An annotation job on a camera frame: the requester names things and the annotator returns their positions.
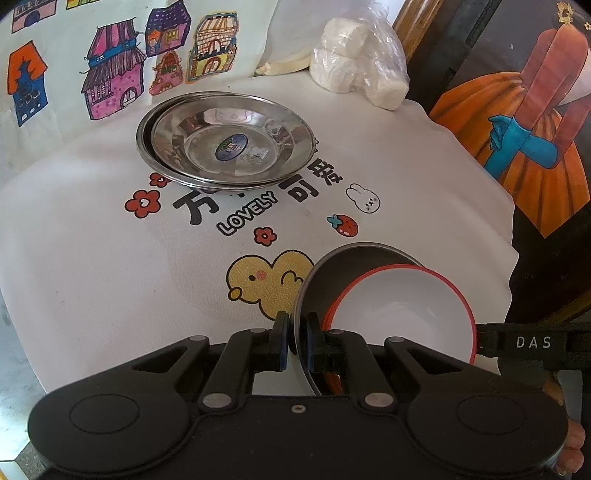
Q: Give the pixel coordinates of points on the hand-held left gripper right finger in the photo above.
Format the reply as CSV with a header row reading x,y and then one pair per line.
x,y
310,350

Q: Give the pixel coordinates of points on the dark door panel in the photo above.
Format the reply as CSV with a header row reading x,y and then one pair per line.
x,y
443,60

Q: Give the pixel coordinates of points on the brown wooden door frame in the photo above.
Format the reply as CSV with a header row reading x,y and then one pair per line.
x,y
411,18

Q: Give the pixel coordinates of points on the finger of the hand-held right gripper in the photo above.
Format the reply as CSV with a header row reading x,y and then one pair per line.
x,y
489,341

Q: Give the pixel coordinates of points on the person's right hand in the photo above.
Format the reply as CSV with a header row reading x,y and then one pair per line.
x,y
575,438

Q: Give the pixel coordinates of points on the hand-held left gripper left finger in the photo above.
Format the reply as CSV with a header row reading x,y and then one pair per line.
x,y
284,341

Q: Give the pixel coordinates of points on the white ceramic bowl red rim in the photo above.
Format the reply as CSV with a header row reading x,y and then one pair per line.
x,y
327,314
406,314

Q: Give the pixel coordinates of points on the clear plastic bag white lumps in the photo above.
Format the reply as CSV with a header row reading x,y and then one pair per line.
x,y
351,64

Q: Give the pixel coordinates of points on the stainless steel plate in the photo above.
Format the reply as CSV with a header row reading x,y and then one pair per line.
x,y
231,129
138,138
147,138

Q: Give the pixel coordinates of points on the orange dress woman painting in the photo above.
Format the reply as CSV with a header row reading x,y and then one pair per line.
x,y
545,115

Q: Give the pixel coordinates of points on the white printed table mat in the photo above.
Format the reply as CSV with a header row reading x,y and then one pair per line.
x,y
115,277

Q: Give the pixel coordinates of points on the colourful houses drawing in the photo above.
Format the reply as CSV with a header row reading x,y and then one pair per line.
x,y
115,92

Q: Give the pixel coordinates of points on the stainless steel bowl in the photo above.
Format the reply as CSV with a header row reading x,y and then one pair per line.
x,y
323,277

